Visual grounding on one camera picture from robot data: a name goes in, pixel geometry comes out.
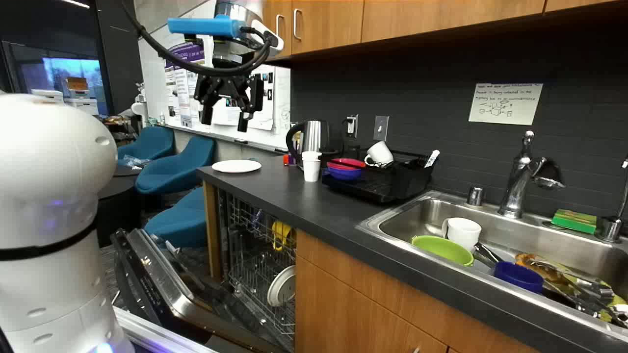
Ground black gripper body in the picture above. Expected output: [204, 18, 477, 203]
[194, 57, 271, 106]

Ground dishwasher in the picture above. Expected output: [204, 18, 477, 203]
[108, 226, 290, 353]

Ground poster with purple header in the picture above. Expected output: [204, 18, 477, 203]
[161, 42, 208, 130]

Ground white poster with photos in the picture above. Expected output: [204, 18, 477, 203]
[208, 61, 294, 136]

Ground white plate, flat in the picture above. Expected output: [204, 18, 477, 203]
[210, 157, 263, 177]

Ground black kettle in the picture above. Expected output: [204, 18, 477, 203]
[284, 122, 310, 161]

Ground blue chair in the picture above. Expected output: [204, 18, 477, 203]
[116, 124, 178, 167]
[133, 136, 218, 199]
[141, 187, 210, 250]

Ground white bottle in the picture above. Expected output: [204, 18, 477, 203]
[129, 83, 149, 128]

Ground steel tumbler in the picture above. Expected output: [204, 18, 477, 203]
[304, 120, 324, 153]

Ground white cup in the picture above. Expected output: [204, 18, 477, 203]
[441, 216, 485, 255]
[300, 150, 324, 185]

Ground purple bowl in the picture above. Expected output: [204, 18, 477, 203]
[326, 163, 365, 185]

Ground red bowl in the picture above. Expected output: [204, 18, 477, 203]
[329, 155, 367, 173]

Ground yellow cup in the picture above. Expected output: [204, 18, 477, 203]
[269, 218, 294, 255]

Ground bright window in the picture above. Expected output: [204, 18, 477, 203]
[41, 55, 110, 118]

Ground white mug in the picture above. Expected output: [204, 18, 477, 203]
[363, 140, 396, 171]

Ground black dish drying rack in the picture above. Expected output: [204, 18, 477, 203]
[322, 150, 435, 208]

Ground white plate, upright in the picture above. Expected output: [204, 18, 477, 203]
[265, 263, 298, 310]

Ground wooden upper cabinet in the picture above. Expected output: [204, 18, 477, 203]
[261, 0, 628, 65]

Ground wooden cabinet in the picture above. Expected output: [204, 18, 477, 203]
[294, 228, 539, 353]
[261, 0, 628, 65]

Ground wooden lower cabinet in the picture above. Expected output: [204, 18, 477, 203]
[294, 228, 539, 353]

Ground green bowl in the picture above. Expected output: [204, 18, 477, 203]
[410, 234, 477, 269]

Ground small metal sink fitting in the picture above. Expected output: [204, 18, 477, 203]
[467, 185, 486, 208]

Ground black utensil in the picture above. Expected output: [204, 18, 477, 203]
[475, 242, 504, 267]

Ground chrome kitchen faucet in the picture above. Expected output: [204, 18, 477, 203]
[498, 130, 567, 222]

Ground stainless steel sink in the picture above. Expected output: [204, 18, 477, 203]
[355, 189, 628, 344]

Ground blue bowl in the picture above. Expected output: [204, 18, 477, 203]
[492, 259, 545, 295]

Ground green yellow sponge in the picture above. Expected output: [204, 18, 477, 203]
[549, 208, 600, 238]

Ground dirty dishes with scraps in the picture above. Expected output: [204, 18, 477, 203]
[514, 252, 628, 328]

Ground slim chrome side tap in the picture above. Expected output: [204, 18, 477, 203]
[602, 155, 628, 246]

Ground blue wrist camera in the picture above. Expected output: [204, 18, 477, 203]
[167, 16, 247, 40]

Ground metal cabinet handle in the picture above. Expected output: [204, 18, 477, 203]
[290, 6, 306, 44]
[275, 12, 288, 48]

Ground wall power outlet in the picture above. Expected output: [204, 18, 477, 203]
[343, 114, 361, 142]

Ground wall light switch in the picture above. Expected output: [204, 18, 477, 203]
[371, 114, 392, 144]

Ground dishwasher wire rack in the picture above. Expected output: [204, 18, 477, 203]
[216, 191, 298, 350]

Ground white paper wall sign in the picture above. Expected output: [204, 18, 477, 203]
[467, 81, 545, 130]

